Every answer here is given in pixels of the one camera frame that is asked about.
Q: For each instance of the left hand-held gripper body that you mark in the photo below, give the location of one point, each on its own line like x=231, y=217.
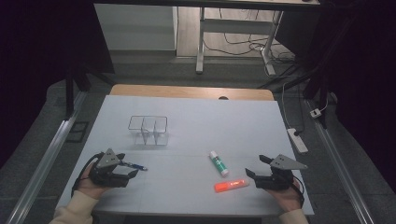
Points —
x=107, y=174

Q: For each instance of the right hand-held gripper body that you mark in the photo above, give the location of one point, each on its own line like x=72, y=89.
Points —
x=275, y=180

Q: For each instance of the blue pen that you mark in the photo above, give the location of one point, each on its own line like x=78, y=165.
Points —
x=137, y=167

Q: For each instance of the orange highlighter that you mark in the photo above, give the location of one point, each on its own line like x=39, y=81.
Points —
x=232, y=185

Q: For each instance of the clear acrylic pen holder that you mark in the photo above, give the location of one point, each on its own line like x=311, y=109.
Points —
x=144, y=134

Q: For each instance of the white and green glue stick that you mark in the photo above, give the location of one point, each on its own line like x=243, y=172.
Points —
x=219, y=164

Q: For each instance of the person's left hand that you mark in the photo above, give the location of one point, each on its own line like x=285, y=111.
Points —
x=90, y=188

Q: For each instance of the person's right hand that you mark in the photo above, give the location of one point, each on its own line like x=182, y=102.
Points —
x=289, y=199

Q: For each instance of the white power strip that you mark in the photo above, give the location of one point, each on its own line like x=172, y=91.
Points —
x=297, y=141

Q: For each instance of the black floor plate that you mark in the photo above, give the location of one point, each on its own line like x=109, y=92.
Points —
x=77, y=132

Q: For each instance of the white adapter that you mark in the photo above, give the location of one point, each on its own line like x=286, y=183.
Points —
x=315, y=113

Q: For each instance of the white table mat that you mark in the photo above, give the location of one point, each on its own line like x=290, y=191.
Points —
x=202, y=124

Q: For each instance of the black metal stand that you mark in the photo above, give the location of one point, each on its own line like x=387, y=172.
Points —
x=323, y=102
x=69, y=96

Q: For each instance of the white cabinet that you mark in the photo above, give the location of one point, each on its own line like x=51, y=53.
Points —
x=134, y=28

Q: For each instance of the dark curtain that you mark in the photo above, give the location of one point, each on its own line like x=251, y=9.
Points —
x=367, y=77
x=31, y=62

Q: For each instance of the aluminium rail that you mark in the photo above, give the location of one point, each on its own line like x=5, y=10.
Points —
x=339, y=168
x=46, y=161

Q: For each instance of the white desk frame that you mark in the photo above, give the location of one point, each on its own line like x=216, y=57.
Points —
x=233, y=26

